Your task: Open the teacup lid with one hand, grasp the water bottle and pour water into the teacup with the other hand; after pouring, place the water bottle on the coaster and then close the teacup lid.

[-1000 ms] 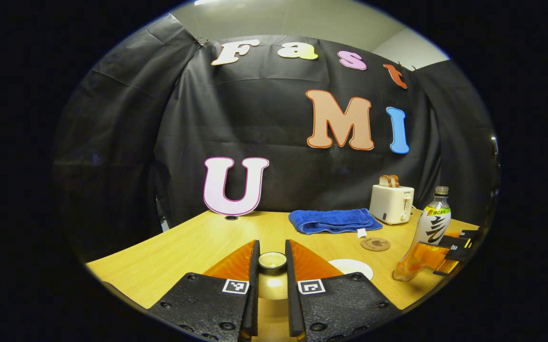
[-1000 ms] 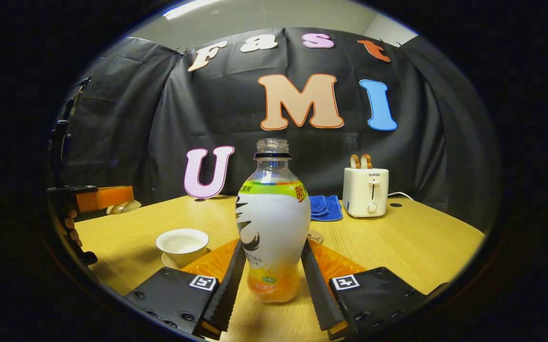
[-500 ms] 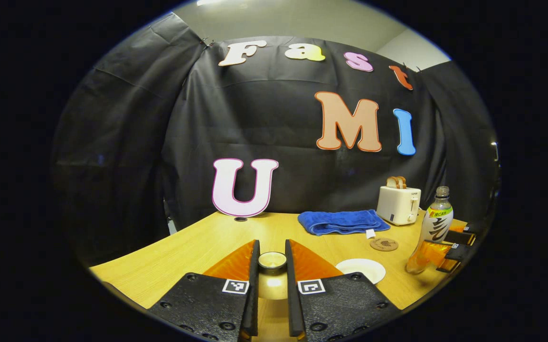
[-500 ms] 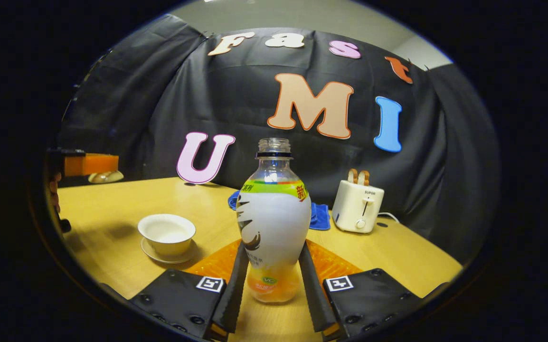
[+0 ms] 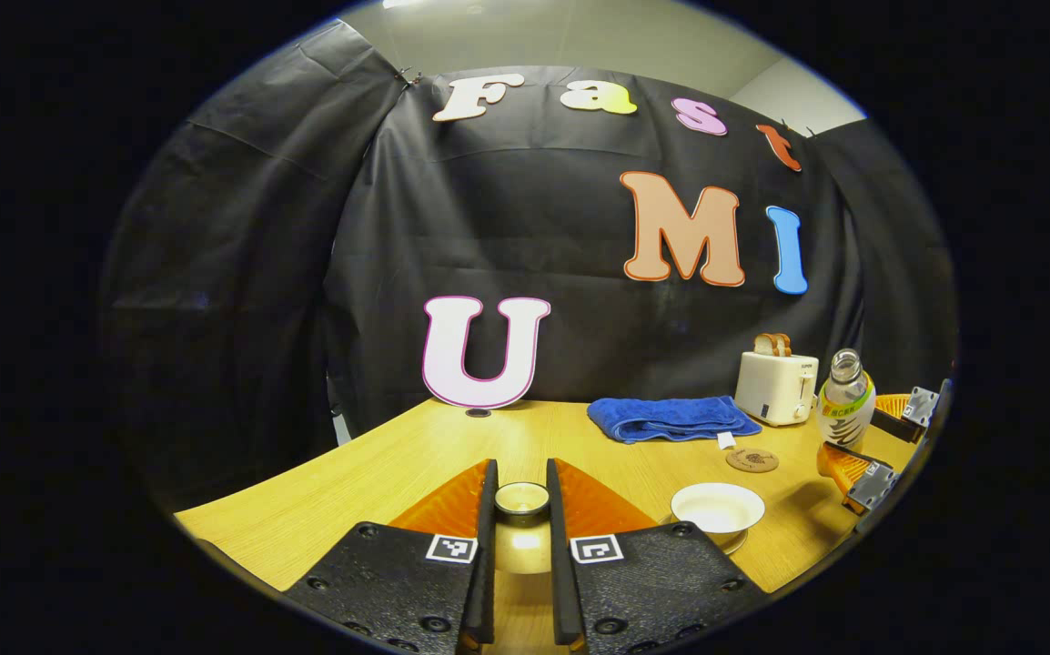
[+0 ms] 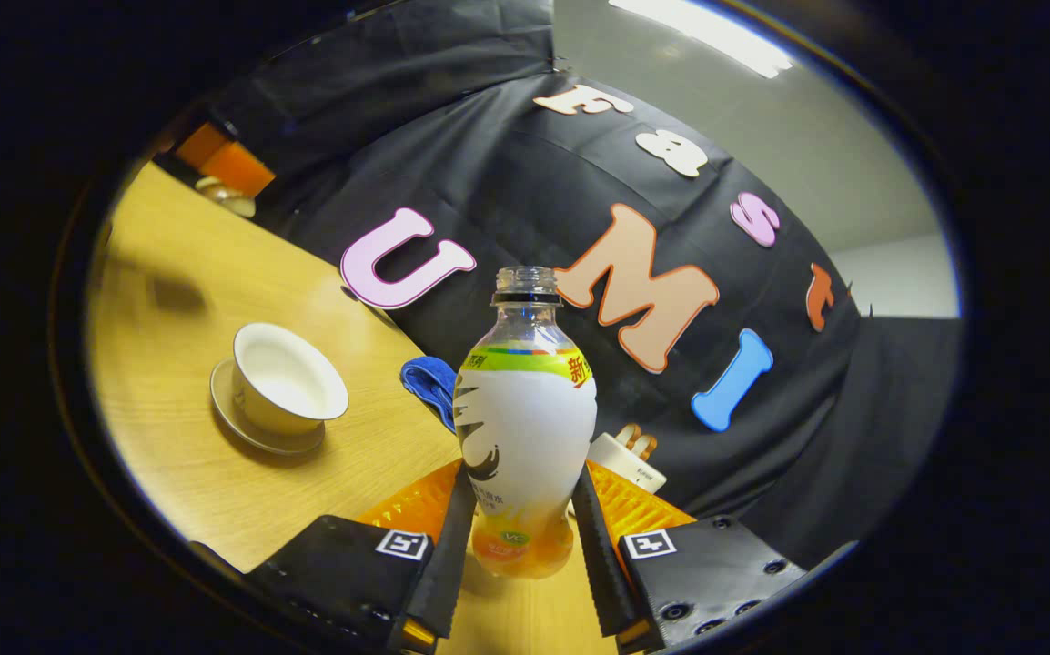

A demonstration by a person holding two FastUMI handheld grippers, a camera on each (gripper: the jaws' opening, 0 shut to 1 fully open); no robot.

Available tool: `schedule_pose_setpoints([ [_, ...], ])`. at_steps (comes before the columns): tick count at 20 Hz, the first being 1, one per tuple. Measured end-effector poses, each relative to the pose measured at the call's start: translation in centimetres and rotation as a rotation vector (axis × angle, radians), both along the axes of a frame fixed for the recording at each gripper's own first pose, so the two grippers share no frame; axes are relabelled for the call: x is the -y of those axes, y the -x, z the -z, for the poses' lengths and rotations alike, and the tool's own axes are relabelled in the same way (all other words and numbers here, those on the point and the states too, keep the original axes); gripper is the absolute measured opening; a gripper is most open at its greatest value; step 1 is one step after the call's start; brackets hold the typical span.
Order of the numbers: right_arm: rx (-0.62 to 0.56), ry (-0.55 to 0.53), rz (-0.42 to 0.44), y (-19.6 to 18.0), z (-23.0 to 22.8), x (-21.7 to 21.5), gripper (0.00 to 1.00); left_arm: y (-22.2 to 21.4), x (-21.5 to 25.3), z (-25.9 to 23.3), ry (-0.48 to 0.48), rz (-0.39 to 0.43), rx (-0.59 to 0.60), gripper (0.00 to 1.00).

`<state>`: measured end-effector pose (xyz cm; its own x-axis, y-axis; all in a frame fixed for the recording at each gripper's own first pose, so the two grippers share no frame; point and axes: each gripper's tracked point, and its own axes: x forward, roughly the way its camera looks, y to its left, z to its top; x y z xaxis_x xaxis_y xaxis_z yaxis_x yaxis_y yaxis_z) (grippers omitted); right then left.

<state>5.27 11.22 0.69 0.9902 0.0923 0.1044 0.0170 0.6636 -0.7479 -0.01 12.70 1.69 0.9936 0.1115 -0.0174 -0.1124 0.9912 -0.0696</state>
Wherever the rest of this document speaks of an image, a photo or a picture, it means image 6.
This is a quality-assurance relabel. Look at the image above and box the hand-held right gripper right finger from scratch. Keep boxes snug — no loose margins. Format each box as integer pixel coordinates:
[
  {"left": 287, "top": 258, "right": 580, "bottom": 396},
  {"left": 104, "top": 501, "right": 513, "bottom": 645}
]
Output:
[{"left": 570, "top": 459, "right": 806, "bottom": 651}]

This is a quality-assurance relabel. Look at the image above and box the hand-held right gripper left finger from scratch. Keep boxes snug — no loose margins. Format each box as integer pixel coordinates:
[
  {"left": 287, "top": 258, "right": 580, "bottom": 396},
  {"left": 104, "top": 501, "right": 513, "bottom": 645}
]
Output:
[{"left": 247, "top": 459, "right": 479, "bottom": 651}]

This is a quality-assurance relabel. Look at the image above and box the plastic water bottle white label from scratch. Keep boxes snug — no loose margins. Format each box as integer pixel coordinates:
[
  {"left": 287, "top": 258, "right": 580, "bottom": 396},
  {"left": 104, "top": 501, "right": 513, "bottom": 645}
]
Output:
[{"left": 453, "top": 267, "right": 598, "bottom": 579}]

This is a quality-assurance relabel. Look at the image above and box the cream ceramic teacup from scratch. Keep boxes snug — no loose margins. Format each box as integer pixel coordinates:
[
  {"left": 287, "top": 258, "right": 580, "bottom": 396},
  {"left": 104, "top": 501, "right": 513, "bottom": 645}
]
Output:
[{"left": 232, "top": 322, "right": 350, "bottom": 436}]

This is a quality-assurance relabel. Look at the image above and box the cream teacup saucer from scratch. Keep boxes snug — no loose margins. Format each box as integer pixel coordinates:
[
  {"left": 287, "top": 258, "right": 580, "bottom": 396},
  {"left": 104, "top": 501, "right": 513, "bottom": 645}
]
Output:
[{"left": 210, "top": 358, "right": 327, "bottom": 456}]

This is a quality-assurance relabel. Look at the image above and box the cream toaster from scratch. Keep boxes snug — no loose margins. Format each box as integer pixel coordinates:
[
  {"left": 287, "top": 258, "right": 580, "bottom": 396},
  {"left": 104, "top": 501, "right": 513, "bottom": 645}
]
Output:
[{"left": 587, "top": 432, "right": 668, "bottom": 495}]

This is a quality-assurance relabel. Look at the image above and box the folded blue towel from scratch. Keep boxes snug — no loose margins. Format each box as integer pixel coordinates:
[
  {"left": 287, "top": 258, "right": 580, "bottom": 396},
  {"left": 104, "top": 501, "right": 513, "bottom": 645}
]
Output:
[{"left": 399, "top": 356, "right": 459, "bottom": 433}]

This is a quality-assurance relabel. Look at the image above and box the black backdrop cloth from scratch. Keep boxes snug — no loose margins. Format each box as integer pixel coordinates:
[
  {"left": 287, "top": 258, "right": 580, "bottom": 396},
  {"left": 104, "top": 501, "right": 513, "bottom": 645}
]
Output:
[{"left": 216, "top": 0, "right": 961, "bottom": 565}]

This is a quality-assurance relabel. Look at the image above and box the ceiling light panel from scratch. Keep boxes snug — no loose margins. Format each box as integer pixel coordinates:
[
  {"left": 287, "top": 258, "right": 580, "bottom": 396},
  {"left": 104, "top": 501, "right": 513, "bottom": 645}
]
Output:
[{"left": 611, "top": 0, "right": 794, "bottom": 80}]

